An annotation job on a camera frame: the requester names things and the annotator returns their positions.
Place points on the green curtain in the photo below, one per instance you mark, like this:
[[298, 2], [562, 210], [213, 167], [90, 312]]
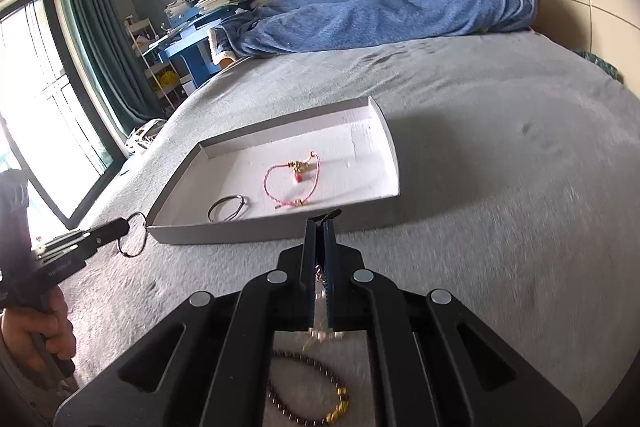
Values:
[[114, 71]]

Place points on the window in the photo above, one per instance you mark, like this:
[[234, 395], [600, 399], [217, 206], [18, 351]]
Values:
[[49, 125]]

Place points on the blue blanket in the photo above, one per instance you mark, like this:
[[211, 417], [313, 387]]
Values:
[[302, 26]]

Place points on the white shoes on floor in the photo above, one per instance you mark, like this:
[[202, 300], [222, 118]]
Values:
[[141, 138]]

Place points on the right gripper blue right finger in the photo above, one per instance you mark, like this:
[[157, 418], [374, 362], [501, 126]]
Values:
[[329, 245]]

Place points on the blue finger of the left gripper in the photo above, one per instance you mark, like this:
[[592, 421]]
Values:
[[110, 232]]

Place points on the straight pearl hair clip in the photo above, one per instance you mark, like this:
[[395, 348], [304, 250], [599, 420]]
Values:
[[320, 331]]

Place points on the silver bangle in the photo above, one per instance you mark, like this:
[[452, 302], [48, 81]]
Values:
[[132, 244], [227, 208]]

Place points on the silver bangle in tray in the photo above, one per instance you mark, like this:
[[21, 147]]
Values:
[[227, 208]]

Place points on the grey bed cover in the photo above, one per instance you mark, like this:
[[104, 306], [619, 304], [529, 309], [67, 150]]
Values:
[[519, 194]]

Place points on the grey cardboard tray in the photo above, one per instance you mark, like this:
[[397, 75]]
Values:
[[291, 168]]

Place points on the blue desk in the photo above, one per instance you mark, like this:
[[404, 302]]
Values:
[[189, 22]]

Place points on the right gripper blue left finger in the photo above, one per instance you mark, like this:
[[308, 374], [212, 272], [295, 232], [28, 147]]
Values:
[[307, 274]]

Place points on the person's left hand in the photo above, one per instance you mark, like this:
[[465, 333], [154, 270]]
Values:
[[19, 323]]

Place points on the white shelf rack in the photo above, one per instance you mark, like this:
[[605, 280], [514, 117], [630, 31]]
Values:
[[162, 76]]

